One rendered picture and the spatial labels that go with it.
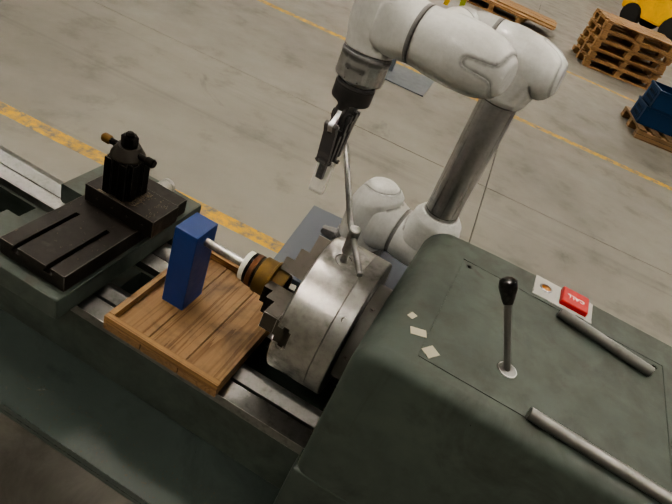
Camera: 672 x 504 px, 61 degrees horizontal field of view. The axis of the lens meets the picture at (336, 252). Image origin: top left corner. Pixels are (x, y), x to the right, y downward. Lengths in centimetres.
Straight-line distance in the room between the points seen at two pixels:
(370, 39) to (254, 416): 79
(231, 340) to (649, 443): 87
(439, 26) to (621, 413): 73
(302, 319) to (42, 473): 130
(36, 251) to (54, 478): 97
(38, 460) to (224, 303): 99
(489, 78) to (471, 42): 6
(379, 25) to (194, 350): 79
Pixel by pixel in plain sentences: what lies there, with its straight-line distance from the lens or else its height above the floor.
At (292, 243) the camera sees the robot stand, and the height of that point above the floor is 75.
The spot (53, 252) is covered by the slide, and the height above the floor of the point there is 97.
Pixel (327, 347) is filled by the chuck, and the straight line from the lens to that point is 108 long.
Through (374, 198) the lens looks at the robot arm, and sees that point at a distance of 174.
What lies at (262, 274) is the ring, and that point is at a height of 111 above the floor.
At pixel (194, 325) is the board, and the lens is 139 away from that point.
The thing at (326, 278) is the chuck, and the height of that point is 122.
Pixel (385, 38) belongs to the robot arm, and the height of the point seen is 164.
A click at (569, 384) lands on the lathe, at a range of 113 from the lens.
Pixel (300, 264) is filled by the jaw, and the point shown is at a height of 114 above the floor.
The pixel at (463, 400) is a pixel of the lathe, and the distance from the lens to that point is 97.
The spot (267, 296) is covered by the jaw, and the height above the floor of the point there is 111.
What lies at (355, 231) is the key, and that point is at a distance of 106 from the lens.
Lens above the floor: 190
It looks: 36 degrees down
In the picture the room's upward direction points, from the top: 23 degrees clockwise
